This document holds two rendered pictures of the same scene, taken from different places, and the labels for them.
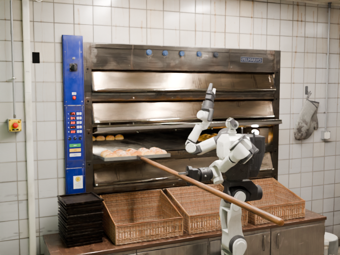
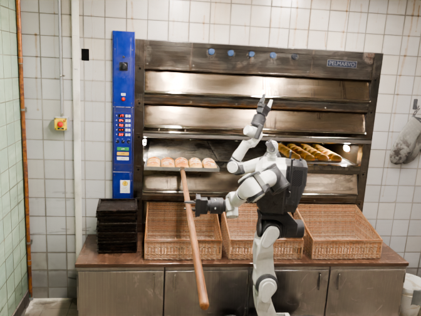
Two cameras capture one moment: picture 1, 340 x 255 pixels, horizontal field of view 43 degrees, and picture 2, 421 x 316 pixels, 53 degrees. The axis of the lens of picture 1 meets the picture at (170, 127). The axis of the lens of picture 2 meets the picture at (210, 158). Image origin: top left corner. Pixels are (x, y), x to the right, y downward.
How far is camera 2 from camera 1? 0.98 m
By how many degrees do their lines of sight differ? 18
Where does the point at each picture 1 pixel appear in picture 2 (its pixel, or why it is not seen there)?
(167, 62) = (233, 64)
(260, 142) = (301, 173)
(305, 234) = (377, 279)
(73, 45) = (123, 42)
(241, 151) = (250, 187)
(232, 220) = (261, 257)
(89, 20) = (143, 14)
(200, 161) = not seen: hidden behind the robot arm
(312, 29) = not seen: outside the picture
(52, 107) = (101, 107)
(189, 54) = (261, 55)
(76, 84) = (125, 84)
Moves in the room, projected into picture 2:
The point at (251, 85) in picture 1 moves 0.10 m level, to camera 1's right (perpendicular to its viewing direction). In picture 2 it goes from (338, 94) to (351, 96)
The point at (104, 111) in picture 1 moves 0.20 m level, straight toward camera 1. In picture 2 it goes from (157, 115) to (150, 118)
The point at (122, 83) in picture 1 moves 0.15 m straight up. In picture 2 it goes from (178, 86) to (178, 66)
